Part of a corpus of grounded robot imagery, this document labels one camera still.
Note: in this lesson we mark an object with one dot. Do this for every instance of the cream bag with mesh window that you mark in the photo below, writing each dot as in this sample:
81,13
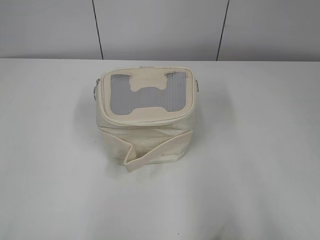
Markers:
146,115

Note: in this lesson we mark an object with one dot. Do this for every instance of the silver right strap clasp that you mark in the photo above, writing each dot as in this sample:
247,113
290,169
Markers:
197,85

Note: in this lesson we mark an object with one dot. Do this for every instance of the silver zipper pull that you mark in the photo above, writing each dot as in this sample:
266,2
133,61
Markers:
95,88

